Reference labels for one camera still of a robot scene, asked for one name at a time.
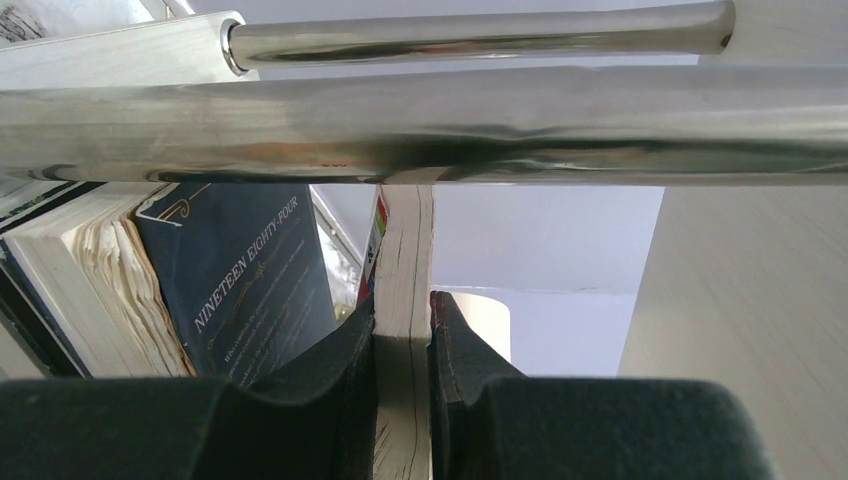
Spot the dark green forest book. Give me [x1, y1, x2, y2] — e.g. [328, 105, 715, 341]
[1, 180, 102, 378]

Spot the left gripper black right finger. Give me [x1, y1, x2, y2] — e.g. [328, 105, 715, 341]
[428, 291, 776, 479]

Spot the dark blue Nineteen Eighty-Four book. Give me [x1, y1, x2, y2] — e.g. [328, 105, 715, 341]
[0, 182, 339, 389]

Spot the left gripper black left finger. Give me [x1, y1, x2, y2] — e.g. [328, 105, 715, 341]
[1, 300, 377, 479]

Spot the white two-tier shelf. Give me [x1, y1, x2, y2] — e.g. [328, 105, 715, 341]
[0, 0, 848, 480]

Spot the round wooden drawer box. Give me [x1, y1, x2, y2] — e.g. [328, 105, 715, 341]
[451, 292, 512, 362]

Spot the red 13-storey treehouse book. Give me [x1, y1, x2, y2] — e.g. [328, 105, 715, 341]
[359, 185, 434, 479]

